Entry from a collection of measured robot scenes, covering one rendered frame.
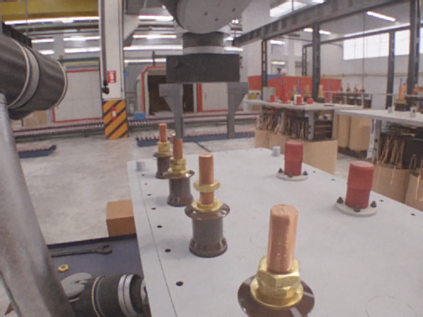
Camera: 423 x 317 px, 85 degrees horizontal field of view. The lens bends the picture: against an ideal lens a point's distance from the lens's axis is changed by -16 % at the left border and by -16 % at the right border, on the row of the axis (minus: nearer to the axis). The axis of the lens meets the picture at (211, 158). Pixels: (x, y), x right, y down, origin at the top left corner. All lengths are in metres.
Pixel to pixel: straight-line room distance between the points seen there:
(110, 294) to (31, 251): 0.24
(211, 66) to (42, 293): 0.51
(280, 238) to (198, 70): 0.32
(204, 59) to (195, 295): 0.40
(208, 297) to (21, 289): 0.33
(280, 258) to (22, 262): 0.42
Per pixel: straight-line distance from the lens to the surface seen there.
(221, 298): 0.48
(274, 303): 0.33
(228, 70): 0.48
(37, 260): 0.55
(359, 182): 0.79
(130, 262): 1.45
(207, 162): 0.51
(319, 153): 3.08
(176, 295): 0.49
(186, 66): 0.49
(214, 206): 0.54
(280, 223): 0.28
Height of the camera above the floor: 1.69
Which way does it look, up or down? 14 degrees down
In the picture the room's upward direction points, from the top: 1 degrees counter-clockwise
